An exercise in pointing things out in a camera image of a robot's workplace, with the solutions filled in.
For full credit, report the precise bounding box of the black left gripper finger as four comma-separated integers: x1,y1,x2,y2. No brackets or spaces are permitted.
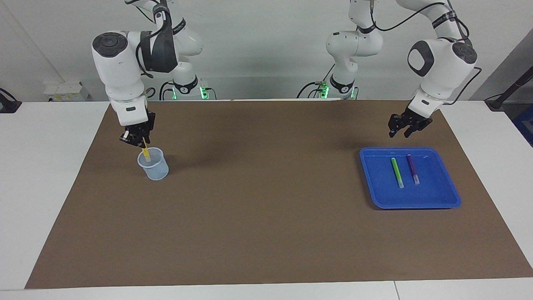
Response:
388,114,407,138
403,120,423,138

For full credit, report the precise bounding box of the purple marker pen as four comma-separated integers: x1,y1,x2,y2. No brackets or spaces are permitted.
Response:
406,154,420,185

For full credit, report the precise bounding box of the green marker pen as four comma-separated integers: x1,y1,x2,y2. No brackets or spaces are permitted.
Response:
391,157,404,189

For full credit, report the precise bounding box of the translucent plastic cup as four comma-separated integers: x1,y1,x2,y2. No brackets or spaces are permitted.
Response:
137,147,170,181

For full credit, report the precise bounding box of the blue plastic tray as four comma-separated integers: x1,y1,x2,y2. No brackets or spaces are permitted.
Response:
359,147,462,210

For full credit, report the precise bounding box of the white power strip box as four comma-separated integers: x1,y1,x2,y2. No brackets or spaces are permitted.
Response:
43,81,90,102

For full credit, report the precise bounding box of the black stand pole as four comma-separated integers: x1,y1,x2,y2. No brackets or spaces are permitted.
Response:
485,66,533,111

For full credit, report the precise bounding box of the blue box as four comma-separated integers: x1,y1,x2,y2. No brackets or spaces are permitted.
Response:
511,104,533,147

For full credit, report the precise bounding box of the brown table mat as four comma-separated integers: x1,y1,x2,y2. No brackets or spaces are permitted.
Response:
25,99,533,289

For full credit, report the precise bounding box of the black base cable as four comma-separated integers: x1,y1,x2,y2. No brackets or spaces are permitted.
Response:
296,62,336,99
159,81,175,101

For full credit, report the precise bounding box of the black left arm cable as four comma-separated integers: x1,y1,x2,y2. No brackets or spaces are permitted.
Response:
370,0,483,105

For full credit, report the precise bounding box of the black clamp mount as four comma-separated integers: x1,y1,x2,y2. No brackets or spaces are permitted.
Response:
0,88,22,114

